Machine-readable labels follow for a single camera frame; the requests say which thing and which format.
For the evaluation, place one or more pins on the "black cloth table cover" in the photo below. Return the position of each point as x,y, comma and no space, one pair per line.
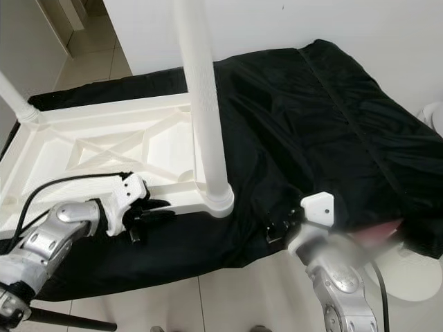
318,124

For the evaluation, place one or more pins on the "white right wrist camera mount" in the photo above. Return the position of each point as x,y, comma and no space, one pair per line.
318,206

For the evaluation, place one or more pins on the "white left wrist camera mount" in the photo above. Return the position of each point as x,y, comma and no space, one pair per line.
128,194

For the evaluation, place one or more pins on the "white round stool base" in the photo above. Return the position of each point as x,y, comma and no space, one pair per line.
415,277

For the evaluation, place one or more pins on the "pink stool seat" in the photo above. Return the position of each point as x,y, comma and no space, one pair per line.
384,232

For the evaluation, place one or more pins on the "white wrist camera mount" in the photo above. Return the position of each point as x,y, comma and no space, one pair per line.
318,206
128,194

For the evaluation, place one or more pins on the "white plastic table top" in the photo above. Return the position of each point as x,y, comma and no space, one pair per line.
166,149

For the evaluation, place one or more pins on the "white door frame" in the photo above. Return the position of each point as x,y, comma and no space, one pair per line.
69,17

